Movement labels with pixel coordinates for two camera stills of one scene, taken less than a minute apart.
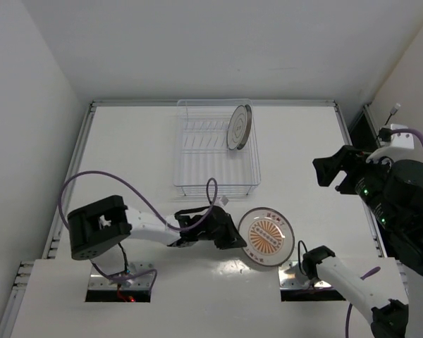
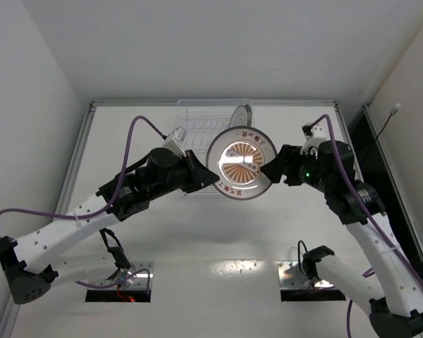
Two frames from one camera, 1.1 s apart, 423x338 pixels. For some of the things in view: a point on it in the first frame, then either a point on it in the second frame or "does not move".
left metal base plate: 144,282 does not move
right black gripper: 343,170 → 287,166
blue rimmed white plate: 249,124 does not move
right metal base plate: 292,277 does not move
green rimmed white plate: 236,127 does not move
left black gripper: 224,229 → 190,171
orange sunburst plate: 268,236 → 235,155
